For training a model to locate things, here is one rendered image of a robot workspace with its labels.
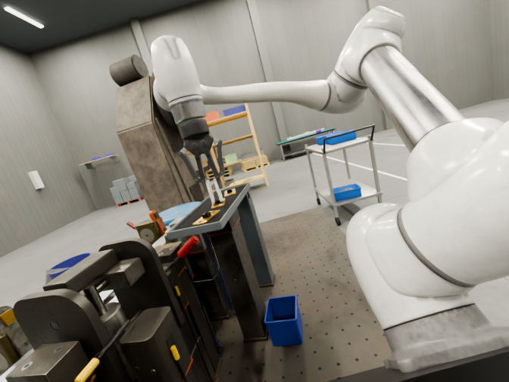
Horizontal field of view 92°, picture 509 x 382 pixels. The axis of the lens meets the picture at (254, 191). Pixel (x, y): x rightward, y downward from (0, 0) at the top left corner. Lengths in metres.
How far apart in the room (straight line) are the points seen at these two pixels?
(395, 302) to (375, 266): 0.06
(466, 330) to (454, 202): 0.19
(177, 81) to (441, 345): 0.71
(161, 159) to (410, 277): 3.83
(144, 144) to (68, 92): 8.79
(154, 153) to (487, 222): 3.96
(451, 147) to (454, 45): 13.22
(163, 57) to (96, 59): 11.62
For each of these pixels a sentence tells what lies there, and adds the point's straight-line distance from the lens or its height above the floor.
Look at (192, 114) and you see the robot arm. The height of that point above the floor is 1.42.
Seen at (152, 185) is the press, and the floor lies 0.98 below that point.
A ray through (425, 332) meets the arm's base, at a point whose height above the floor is 0.98.
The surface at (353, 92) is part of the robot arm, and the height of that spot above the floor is 1.37.
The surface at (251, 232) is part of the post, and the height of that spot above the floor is 0.96.
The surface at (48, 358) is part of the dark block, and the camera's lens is 0.48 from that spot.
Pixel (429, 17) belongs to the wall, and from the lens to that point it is 13.28.
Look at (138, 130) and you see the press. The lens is 4.18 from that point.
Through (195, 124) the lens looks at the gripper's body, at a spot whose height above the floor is 1.39.
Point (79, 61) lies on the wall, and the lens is 12.63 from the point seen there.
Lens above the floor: 1.33
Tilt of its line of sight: 13 degrees down
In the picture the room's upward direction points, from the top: 16 degrees counter-clockwise
